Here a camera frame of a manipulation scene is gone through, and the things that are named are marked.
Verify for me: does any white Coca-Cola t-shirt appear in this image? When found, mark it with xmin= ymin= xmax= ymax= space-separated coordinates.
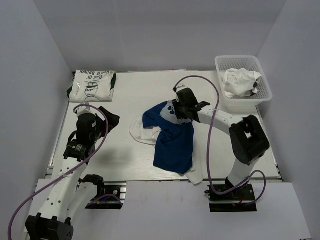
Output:
xmin=129 ymin=117 xmax=204 ymax=186

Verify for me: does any blue and white t-shirt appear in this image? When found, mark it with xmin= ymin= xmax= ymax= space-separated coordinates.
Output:
xmin=142 ymin=100 xmax=194 ymax=175

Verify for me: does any white black-print t-shirt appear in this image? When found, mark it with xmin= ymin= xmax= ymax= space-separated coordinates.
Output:
xmin=222 ymin=68 xmax=263 ymax=99

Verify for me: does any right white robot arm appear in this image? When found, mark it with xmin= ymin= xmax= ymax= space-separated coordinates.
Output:
xmin=172 ymin=86 xmax=270 ymax=195

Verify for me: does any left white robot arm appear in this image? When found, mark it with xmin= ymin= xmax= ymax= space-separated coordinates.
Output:
xmin=25 ymin=104 xmax=120 ymax=240

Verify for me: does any folded white Charlie Brown shirt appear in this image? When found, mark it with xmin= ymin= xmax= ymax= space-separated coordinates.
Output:
xmin=66 ymin=70 xmax=117 ymax=103

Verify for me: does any white plastic basket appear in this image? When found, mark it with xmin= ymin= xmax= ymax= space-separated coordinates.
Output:
xmin=215 ymin=55 xmax=273 ymax=109

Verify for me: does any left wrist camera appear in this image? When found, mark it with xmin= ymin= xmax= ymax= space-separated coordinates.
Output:
xmin=75 ymin=106 xmax=93 ymax=118

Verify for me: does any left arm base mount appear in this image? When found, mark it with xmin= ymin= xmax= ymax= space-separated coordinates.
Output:
xmin=86 ymin=182 xmax=127 ymax=210

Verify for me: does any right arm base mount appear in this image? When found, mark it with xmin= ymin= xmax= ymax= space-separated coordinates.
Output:
xmin=204 ymin=184 xmax=257 ymax=213

